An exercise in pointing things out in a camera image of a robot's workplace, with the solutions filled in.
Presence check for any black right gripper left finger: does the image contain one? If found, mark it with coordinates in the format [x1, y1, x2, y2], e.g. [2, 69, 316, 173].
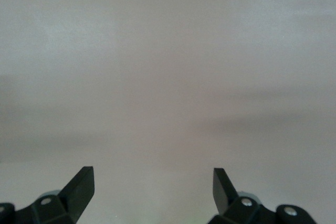
[0, 166, 96, 224]

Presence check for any brown table cover sheet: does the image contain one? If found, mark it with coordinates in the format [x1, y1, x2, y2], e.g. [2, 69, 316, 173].
[0, 0, 336, 224]

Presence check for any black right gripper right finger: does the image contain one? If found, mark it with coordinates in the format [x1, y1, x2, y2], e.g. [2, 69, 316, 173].
[208, 167, 316, 224]

